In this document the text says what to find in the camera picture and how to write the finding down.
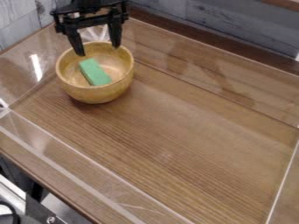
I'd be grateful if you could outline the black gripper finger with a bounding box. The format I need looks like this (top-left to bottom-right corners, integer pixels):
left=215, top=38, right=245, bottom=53
left=66, top=26, right=86, bottom=56
left=107, top=13, right=123, bottom=48

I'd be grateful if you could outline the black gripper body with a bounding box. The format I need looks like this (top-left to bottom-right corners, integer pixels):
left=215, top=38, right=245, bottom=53
left=51, top=0, right=129, bottom=33

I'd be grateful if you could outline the green rectangular block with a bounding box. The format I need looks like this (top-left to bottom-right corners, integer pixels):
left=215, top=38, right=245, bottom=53
left=79, top=59, right=113, bottom=86

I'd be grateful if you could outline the brown wooden bowl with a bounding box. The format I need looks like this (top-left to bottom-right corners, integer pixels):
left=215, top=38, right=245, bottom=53
left=55, top=41, right=135, bottom=104

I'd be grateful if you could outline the clear acrylic barrier tray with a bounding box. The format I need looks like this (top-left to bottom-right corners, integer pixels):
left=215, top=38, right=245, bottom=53
left=0, top=16, right=299, bottom=224

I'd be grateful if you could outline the black metal bracket with bolt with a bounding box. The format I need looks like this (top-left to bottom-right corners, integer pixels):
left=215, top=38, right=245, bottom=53
left=26, top=196, right=67, bottom=224

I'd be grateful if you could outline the black cable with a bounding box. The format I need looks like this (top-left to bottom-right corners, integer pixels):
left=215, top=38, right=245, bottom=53
left=0, top=200, right=22, bottom=224

